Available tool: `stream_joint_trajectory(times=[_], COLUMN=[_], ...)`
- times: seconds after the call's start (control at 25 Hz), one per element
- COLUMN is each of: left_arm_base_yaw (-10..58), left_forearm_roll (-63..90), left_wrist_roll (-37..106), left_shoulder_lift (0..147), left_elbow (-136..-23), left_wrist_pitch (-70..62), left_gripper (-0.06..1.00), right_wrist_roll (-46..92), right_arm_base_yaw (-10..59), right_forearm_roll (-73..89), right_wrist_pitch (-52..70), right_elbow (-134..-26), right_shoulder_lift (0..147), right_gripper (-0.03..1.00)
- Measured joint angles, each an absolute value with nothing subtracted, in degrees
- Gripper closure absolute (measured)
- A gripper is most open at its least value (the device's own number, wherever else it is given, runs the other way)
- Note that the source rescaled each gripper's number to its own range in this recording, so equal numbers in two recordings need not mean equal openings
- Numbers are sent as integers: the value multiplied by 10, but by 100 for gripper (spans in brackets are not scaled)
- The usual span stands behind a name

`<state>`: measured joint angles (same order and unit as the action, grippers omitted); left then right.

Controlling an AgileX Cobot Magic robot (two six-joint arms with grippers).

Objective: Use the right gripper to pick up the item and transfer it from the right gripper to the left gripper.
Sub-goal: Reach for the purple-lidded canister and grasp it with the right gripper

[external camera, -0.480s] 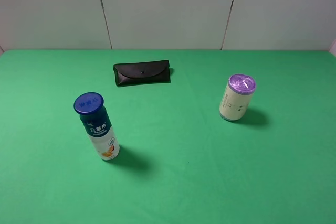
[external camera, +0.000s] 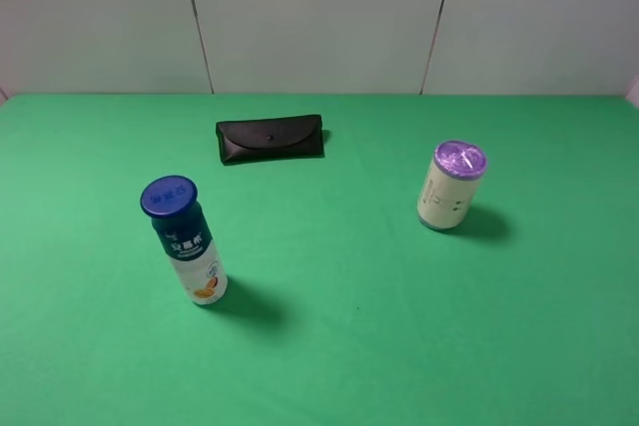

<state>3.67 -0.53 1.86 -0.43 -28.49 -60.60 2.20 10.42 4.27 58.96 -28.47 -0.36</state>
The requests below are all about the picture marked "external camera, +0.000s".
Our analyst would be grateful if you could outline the blue cap yogurt bottle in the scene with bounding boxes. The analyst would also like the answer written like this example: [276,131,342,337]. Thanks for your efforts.
[140,175,228,306]

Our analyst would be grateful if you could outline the green table cloth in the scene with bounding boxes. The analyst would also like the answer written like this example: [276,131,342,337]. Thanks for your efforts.
[1,94,638,425]

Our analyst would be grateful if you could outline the purple garbage bag roll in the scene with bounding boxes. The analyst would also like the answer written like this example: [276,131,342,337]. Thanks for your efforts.
[416,140,488,230]

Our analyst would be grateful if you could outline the black leather glasses case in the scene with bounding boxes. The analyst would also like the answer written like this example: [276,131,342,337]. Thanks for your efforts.
[216,114,324,165]

